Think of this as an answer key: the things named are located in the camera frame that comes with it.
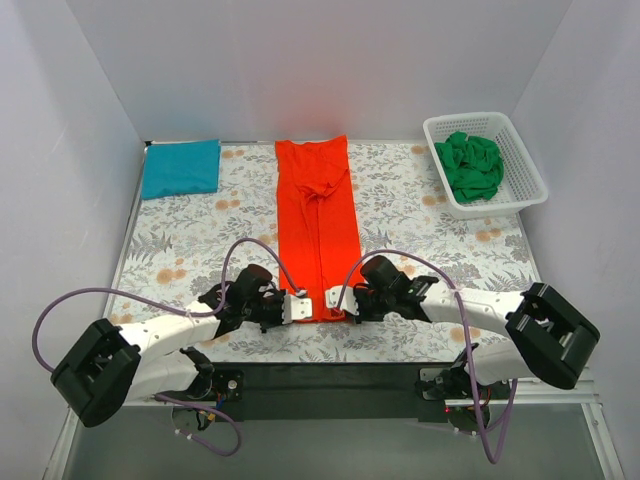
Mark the orange t shirt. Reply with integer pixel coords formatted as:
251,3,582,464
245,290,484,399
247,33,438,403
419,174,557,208
275,136,361,322

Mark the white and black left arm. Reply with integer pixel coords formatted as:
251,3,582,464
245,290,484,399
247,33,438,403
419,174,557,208
51,264,312,427

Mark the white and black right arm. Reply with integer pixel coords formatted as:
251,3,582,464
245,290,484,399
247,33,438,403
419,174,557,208
325,255,601,400

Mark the floral patterned table mat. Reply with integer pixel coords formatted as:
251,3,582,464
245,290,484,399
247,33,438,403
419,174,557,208
110,143,539,362

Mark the crumpled green t shirt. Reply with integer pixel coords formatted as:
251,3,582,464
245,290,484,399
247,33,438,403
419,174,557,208
434,131,504,205

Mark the folded teal t shirt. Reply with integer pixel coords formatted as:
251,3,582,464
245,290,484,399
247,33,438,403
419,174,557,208
141,140,221,200

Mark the white plastic basket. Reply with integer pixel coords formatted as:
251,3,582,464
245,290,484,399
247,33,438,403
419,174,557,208
423,112,548,220

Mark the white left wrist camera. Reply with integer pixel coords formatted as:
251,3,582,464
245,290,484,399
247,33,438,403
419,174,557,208
282,290,313,325

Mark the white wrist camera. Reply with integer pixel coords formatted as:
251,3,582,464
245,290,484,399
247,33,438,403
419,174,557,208
282,290,313,325
325,285,358,315

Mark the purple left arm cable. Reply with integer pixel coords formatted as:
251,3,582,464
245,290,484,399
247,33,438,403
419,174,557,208
32,238,309,458

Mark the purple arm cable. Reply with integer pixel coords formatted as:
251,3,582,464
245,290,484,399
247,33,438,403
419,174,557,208
334,249,519,465
32,238,309,458

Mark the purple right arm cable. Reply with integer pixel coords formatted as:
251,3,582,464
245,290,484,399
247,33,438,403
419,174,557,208
334,249,519,465

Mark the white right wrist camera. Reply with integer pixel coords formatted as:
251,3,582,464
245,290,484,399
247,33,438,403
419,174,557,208
325,285,358,315

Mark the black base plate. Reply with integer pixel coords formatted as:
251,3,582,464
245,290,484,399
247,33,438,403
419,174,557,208
154,362,514,424

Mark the aluminium frame rail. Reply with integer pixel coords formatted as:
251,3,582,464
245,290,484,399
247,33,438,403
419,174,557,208
72,363,601,407

